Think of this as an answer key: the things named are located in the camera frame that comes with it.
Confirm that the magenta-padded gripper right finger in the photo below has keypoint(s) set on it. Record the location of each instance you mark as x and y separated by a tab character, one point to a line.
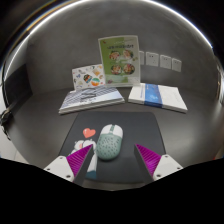
156	163

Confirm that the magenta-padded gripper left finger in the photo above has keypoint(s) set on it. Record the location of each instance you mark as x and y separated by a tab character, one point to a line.
71	165

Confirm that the white and green computer mouse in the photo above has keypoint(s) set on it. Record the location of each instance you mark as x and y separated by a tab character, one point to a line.
109	143

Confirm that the black mouse pad with heart print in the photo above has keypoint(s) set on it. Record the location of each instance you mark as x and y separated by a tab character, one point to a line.
140	133

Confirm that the white book with blue band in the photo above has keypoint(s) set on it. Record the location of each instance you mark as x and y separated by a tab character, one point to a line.
156	96

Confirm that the striped grey booklet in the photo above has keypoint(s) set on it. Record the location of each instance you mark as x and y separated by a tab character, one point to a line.
90	98

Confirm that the white card with colourful stickers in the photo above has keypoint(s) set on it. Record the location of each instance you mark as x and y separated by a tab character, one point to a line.
88	77

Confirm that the green leaflet in clear stand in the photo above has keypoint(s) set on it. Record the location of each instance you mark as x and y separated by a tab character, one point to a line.
119	60

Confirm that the white wall socket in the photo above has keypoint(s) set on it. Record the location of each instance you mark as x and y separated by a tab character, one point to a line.
176	65
142	57
165	62
152	59

